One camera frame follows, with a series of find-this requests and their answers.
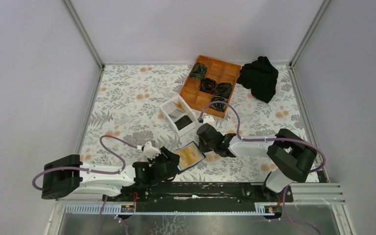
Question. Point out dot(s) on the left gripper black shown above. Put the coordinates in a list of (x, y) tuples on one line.
[(170, 157)]

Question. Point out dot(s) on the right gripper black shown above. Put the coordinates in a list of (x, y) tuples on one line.
[(202, 148)]

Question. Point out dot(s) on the black leather card holder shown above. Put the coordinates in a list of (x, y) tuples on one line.
[(189, 156)]

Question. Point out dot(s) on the white plastic card box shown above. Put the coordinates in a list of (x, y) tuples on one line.
[(188, 111)]

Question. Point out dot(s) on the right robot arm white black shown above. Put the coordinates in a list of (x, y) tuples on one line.
[(292, 156)]

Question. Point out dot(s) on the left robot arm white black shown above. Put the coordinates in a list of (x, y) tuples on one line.
[(69, 175)]

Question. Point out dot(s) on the black card in box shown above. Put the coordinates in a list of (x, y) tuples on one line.
[(182, 122)]

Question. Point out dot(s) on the dark rolled item bottom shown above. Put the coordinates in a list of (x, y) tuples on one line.
[(218, 103)]

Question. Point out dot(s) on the dark rolled item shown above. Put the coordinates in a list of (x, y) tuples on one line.
[(198, 71), (224, 90), (208, 85), (218, 103)]

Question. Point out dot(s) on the orange compartment tray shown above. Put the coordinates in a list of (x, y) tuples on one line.
[(218, 70)]

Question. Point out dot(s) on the dark rolled item right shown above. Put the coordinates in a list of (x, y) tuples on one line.
[(224, 90)]

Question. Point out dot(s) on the dark rolled item middle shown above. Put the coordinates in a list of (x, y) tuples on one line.
[(208, 85)]

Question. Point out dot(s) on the dark rolled item top left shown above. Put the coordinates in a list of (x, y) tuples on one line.
[(198, 71)]

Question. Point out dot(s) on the black crumpled cloth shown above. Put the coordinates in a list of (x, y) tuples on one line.
[(260, 77)]

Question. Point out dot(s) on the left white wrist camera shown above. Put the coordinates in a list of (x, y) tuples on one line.
[(150, 151)]

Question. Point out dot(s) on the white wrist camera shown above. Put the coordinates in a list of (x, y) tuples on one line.
[(150, 151), (208, 120)]

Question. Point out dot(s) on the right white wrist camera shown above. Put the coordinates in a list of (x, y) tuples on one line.
[(208, 120)]

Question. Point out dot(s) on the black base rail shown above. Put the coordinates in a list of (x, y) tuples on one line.
[(195, 195)]

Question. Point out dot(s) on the slotted cable duct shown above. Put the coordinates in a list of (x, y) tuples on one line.
[(127, 209)]

